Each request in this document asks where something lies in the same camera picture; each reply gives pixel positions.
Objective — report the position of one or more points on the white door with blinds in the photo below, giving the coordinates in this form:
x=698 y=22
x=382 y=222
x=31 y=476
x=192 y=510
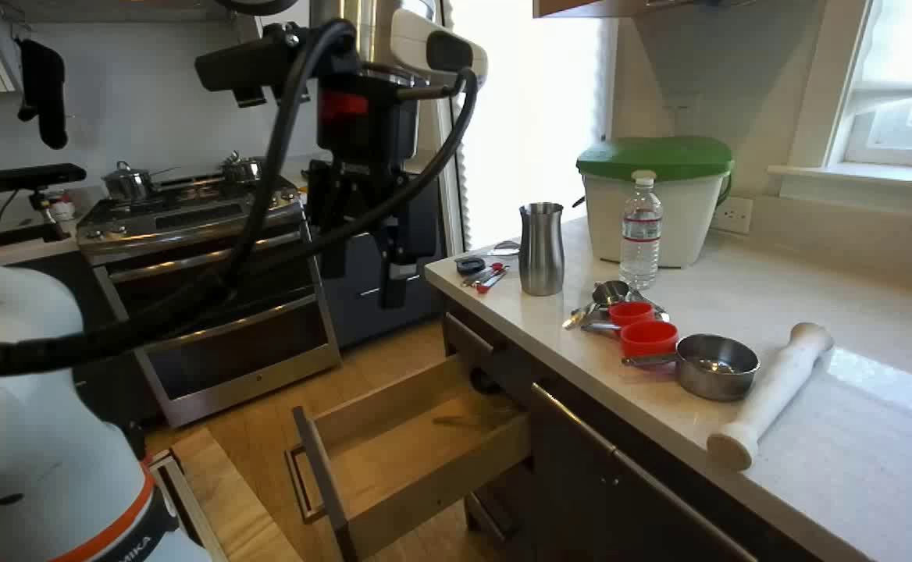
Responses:
x=530 y=115

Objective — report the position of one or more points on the white framed window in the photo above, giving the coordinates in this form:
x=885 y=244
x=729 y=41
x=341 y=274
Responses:
x=903 y=50

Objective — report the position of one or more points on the large red measuring cup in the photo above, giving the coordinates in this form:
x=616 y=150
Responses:
x=649 y=338

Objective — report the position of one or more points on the stainless steel oven range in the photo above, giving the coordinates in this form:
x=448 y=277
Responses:
x=227 y=345

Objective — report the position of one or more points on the black oven mitt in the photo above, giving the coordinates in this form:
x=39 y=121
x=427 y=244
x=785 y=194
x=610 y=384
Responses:
x=45 y=96

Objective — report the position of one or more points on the white bin with green lid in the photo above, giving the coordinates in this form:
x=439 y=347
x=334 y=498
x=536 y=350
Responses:
x=675 y=207

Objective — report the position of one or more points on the dark blue base cabinet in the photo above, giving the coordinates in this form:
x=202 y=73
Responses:
x=429 y=271

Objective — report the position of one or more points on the small black round object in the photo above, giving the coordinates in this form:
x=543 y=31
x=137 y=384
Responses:
x=469 y=266

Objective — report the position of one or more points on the steel measuring cup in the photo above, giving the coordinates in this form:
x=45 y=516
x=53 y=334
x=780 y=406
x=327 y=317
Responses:
x=717 y=371

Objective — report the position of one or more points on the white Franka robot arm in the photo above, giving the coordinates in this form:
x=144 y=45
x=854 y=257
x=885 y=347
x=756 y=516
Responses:
x=20 y=469

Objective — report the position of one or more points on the dark kitchen base cabinet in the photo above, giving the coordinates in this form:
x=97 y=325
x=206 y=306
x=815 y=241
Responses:
x=583 y=489

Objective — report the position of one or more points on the black bar camera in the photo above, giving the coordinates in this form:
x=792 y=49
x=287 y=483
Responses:
x=31 y=176

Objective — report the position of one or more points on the wooden drawer with dark front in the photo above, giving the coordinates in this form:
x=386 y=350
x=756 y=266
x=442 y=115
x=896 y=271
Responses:
x=413 y=447

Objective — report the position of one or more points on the wooden wall shelf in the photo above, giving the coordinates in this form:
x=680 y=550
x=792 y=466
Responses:
x=601 y=7

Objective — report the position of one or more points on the small red tool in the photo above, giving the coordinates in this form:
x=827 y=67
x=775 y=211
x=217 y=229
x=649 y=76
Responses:
x=488 y=278

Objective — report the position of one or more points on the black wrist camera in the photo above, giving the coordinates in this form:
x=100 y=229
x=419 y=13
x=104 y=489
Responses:
x=239 y=63

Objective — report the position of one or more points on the white rolling pin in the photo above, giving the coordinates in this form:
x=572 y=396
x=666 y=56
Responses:
x=773 y=393

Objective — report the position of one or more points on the clear plastic water bottle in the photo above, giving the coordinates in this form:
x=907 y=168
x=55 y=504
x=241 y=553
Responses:
x=643 y=235

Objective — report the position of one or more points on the stainless steel cup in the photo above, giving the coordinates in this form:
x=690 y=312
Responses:
x=543 y=254

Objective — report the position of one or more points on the small red measuring cup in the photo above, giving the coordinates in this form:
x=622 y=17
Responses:
x=631 y=311

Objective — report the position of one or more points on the steel kettle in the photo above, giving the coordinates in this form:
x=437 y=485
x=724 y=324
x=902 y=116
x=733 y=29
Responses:
x=129 y=186

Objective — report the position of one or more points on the metal measuring spoons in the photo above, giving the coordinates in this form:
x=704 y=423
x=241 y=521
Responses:
x=610 y=294

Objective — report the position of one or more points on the white wall outlet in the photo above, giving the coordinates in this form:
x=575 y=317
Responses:
x=734 y=214

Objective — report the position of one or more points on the wooden robot cart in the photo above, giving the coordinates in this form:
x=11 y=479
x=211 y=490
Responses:
x=227 y=510

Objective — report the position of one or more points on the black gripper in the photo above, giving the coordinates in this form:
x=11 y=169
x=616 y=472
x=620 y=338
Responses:
x=368 y=126

